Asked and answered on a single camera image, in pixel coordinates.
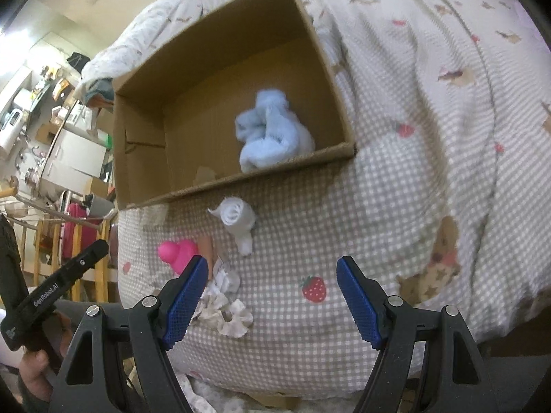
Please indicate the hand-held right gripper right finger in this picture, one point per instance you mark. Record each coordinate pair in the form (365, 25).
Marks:
(360, 299)

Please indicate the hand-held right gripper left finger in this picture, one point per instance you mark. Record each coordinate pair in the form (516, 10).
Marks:
(186, 299)

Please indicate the white sock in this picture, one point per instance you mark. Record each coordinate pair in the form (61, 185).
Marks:
(236, 219)

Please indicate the brown cardboard box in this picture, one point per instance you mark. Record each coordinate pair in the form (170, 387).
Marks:
(224, 107)

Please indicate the person's left hand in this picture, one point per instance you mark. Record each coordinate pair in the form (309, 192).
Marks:
(33, 374)

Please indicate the white paper tag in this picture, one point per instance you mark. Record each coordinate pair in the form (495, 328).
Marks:
(224, 273)

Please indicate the magenta cloth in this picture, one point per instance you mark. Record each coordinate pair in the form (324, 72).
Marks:
(77, 232)

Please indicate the checkered strawberry print blanket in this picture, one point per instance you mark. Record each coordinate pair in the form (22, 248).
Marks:
(387, 172)

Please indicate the white cabinet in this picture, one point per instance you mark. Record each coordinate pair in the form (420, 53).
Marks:
(73, 159)

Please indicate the cluttered desk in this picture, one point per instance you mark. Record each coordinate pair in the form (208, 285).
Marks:
(38, 99)

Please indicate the dark teal cloth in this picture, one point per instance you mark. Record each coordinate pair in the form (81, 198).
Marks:
(98, 90)

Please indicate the white quilted pillow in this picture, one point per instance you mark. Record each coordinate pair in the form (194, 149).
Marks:
(129, 43)

